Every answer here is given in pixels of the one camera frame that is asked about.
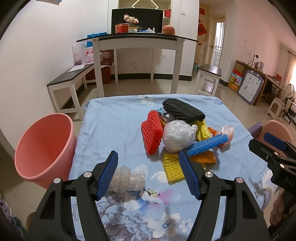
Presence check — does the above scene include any yellow foam fruit net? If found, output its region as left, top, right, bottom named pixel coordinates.
left=162, top=153, right=185, bottom=183

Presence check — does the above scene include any clear bubble wrap piece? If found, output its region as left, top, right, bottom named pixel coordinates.
left=108, top=165, right=147, bottom=193

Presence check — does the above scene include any blue foam fruit net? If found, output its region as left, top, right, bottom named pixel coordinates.
left=186, top=135, right=229, bottom=156

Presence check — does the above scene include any yellow plastic wrapper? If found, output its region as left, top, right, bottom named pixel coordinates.
left=195, top=120, right=212, bottom=142

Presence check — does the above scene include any white orange printed plastic bag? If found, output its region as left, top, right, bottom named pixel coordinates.
left=215, top=125, right=234, bottom=147

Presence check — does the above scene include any red foam fruit net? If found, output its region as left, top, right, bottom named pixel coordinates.
left=141, top=110, right=163, bottom=155

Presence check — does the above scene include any black foam fruit net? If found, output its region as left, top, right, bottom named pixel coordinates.
left=163, top=98, right=206, bottom=124

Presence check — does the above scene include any red paper wrapper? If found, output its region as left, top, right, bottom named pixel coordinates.
left=157, top=107, right=175, bottom=128

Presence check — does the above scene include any pink plastic trash bucket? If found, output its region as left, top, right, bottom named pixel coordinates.
left=14, top=113, right=77, bottom=189

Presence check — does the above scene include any right hand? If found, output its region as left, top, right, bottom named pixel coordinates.
left=269, top=188, right=288, bottom=226

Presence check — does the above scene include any white plastic stool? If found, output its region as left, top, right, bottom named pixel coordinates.
left=266, top=97, right=285, bottom=120

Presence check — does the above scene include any light blue floral tablecloth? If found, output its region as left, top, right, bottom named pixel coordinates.
left=69, top=94, right=277, bottom=240

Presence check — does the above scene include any wooden side desk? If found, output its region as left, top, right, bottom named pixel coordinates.
left=234, top=60, right=283, bottom=106

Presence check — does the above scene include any white purple drawing board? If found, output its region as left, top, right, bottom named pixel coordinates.
left=238, top=70, right=264, bottom=104

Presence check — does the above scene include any colourful cardboard box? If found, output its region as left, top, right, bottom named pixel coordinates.
left=228, top=70, right=243, bottom=93

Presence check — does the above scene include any small white stool black top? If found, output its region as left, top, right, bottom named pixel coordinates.
left=196, top=64, right=222, bottom=96

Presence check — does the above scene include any low white bench black top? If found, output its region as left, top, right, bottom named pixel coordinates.
left=47, top=63, right=94, bottom=121

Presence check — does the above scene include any paper sheet on bench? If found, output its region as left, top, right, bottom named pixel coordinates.
left=68, top=64, right=87, bottom=72

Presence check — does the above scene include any dark red box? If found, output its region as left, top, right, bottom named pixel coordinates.
left=85, top=47, right=114, bottom=84

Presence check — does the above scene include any clear plastic bag on bench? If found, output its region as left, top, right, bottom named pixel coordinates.
left=72, top=42, right=94, bottom=66

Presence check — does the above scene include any white console table glass top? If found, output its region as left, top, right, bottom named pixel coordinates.
left=76, top=33, right=198, bottom=97

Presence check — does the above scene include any red basket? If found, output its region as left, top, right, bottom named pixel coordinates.
left=115, top=23, right=128, bottom=34

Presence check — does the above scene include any orange ball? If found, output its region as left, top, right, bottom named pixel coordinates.
left=162, top=25, right=176, bottom=35

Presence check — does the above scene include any black monitor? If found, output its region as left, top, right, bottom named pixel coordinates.
left=111, top=7, right=164, bottom=34

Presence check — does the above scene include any pink flower bouquet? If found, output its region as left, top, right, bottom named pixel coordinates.
left=123, top=14, right=139, bottom=28

